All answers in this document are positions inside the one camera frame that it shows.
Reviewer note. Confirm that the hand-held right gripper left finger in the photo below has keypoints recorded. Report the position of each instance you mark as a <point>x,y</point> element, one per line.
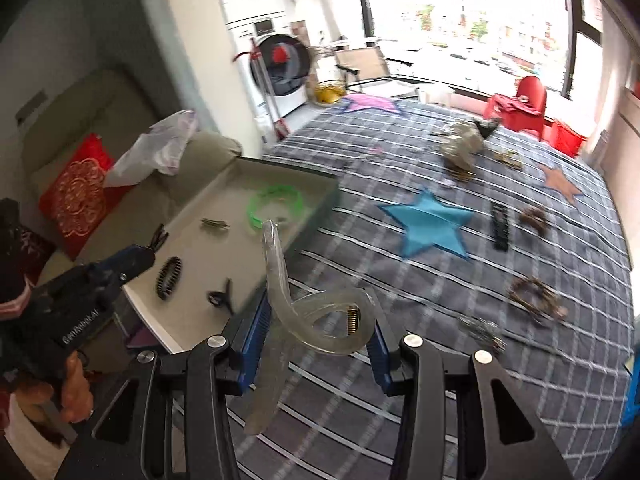
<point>250,345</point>

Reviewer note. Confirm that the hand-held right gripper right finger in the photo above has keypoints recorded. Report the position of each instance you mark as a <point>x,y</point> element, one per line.
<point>381,360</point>

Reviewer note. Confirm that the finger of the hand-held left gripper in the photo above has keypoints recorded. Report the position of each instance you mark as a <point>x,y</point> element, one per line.
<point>125,260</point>

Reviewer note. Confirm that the black hair clip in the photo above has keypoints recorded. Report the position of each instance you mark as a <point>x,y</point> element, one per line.
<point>159,237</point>

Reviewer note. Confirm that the small black claw clip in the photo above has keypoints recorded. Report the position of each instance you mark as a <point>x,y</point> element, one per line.
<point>221,297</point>

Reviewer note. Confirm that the clear translucent hair claw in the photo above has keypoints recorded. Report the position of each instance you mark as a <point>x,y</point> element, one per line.
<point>300,320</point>

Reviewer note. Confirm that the grey shallow box tray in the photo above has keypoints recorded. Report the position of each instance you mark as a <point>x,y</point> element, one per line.
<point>220,250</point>

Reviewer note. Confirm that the silver comb hair clip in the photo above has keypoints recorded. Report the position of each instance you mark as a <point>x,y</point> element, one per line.
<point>215,223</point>

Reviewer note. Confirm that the green translucent bangle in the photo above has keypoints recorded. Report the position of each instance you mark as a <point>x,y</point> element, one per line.
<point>275,205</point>

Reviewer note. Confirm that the person's left hand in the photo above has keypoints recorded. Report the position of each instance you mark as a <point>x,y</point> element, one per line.
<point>75,390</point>

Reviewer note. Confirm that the grey plaid star blanket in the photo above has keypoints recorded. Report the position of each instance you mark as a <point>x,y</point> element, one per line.
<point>450,385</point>

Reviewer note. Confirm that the red patterned cushion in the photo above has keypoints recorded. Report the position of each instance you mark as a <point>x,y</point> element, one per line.
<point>82,195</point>

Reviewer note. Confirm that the white plastic bag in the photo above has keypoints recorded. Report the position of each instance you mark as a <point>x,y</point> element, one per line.
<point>150,150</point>

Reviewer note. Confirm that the beige sofa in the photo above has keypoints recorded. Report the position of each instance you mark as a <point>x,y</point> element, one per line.
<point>125,110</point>

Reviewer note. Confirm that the gold hair clip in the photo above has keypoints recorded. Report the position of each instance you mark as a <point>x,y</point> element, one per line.
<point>462,176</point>

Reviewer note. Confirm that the small pink hair pin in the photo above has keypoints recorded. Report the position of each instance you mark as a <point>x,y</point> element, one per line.
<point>377,150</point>

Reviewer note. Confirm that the cream dotted scrunchie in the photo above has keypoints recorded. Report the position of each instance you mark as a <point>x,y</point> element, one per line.
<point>462,147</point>

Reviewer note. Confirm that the white washing machine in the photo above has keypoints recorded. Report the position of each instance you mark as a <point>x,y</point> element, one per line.
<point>280,70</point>

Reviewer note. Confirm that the blue plastic stool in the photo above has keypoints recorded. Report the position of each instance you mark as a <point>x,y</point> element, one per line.
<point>631,390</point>

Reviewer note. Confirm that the black pointed hair claw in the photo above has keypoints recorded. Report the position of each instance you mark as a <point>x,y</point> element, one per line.
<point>487,127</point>

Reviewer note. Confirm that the red plastic basin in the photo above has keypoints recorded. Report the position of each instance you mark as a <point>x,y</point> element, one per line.
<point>567,137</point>

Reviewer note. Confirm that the red plastic chair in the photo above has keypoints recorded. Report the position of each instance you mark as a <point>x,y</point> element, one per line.
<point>522,105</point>

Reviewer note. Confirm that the beige folding chair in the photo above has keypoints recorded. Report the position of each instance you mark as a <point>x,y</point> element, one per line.
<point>362,62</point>

